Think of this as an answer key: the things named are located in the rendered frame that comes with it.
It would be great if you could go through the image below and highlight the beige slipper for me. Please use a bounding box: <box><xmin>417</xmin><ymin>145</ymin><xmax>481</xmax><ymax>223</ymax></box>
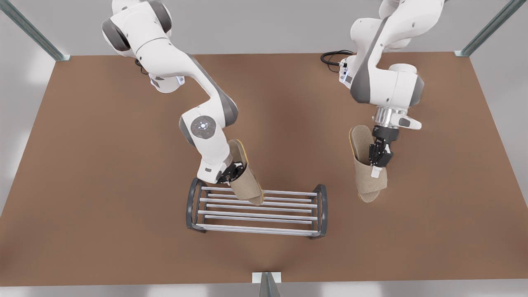
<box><xmin>227</xmin><ymin>139</ymin><xmax>264</xmax><ymax>205</ymax></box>
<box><xmin>349</xmin><ymin>125</ymin><xmax>388</xmax><ymax>203</ymax></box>

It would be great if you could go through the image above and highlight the grey metal shoe rack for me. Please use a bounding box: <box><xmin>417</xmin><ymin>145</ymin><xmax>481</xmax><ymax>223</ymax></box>
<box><xmin>186</xmin><ymin>178</ymin><xmax>328</xmax><ymax>239</ymax></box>

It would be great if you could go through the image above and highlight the silver frame post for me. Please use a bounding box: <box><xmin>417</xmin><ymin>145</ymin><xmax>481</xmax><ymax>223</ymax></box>
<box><xmin>252</xmin><ymin>272</ymin><xmax>282</xmax><ymax>297</ymax></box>
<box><xmin>0</xmin><ymin>0</ymin><xmax>71</xmax><ymax>62</ymax></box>
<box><xmin>454</xmin><ymin>0</ymin><xmax>527</xmax><ymax>57</ymax></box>

